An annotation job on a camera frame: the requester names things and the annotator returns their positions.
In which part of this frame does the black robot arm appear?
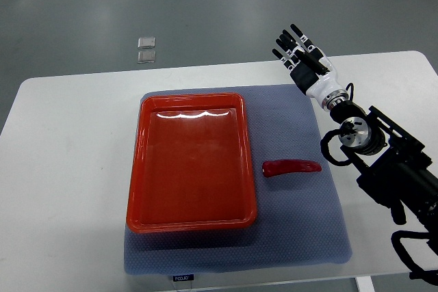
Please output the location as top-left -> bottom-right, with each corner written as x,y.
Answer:
320,90 -> 437,285

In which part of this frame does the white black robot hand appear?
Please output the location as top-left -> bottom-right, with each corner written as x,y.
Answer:
272,24 -> 348,111

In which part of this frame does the white table leg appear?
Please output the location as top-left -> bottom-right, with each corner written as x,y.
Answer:
355,276 -> 376,292

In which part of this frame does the blue mesh mat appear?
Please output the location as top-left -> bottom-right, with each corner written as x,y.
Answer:
124,84 -> 352,275

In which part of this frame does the lower floor socket plate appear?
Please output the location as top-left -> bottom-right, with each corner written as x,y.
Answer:
138,50 -> 156,64

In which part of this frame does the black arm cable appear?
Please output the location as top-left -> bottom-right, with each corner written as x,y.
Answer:
320,129 -> 353,165

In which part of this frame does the red pepper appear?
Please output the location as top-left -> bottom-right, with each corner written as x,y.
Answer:
262,159 -> 322,178

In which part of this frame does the red plastic tray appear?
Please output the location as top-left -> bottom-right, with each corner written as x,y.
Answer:
126,92 -> 257,234

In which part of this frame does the black label tag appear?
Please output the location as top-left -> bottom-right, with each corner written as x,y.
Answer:
172,274 -> 194,282

